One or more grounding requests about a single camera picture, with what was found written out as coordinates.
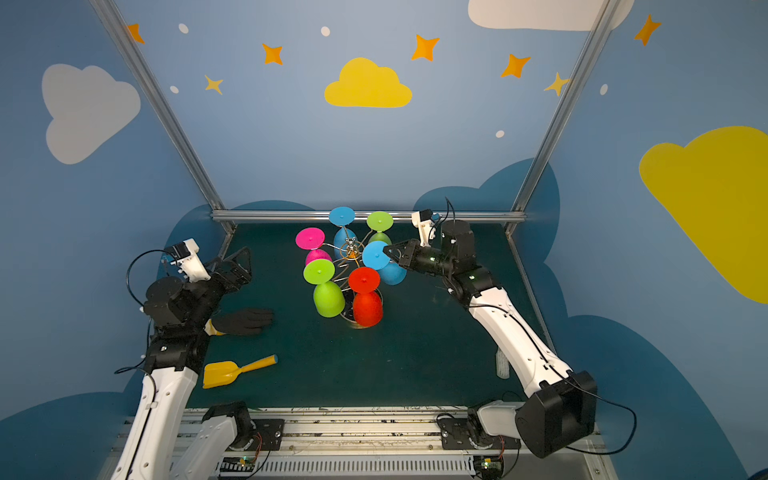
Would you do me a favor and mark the blue wine glass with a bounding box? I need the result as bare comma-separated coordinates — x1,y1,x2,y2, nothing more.
363,241,407,286
329,206,357,258

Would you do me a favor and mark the red wine glass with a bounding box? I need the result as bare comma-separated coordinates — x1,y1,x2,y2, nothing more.
349,267,383,328

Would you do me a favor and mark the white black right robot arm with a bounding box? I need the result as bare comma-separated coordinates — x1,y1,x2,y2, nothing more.
383,220,597,458

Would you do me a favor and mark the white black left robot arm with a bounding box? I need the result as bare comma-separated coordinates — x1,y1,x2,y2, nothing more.
112,248,255,479

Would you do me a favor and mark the back green wine glass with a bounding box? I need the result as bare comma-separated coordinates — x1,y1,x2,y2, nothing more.
366,211,394,245

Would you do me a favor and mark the green wine glass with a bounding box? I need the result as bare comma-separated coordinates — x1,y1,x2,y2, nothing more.
366,211,394,245
303,259,346,318

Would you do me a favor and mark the pink wine glass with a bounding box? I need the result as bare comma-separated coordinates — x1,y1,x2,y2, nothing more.
295,227,332,265

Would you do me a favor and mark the front green wine glass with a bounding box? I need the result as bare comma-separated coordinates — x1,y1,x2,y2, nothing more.
303,259,346,318

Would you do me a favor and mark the black glove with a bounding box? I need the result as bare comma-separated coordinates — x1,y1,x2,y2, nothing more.
204,308,274,336

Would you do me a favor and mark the yellow plastic scoop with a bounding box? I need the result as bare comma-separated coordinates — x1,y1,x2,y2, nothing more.
203,355,279,390

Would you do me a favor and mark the white cleaning brush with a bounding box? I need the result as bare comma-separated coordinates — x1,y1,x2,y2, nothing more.
495,349,511,380

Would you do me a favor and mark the left green circuit board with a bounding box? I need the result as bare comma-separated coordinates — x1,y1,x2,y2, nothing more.
217,456,258,478

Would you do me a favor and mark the green circuit board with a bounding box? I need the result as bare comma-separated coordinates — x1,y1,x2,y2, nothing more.
471,456,505,480
217,456,258,478

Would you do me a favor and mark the right green circuit board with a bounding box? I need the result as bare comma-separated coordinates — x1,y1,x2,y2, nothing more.
471,456,505,480

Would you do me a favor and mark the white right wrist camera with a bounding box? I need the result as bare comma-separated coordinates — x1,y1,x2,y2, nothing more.
411,209,435,247

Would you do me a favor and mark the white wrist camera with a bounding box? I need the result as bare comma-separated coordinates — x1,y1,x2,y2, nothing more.
411,209,435,247
164,238,211,283

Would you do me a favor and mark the gold wire glass rack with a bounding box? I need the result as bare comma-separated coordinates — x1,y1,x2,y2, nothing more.
325,227,371,330

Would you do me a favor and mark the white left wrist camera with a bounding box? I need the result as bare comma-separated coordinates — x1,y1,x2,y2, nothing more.
164,238,211,283

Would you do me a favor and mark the horizontal aluminium back rail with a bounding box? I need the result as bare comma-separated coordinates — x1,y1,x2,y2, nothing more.
211,209,527,225

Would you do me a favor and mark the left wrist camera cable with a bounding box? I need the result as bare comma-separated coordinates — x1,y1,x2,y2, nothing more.
124,248,181,313

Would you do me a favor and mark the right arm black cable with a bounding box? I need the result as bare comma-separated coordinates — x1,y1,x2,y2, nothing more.
467,302,638,457

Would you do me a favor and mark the left aluminium corner post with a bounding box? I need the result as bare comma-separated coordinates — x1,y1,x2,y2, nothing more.
89,0,237,234

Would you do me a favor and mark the aluminium corner post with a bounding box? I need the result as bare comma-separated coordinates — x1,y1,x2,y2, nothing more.
89,0,237,234
505,0,621,241

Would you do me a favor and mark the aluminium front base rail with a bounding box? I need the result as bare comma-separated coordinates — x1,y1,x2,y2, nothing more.
113,406,607,480

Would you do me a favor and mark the right aluminium corner post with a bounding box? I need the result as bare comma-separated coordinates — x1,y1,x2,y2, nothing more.
505,0,621,241

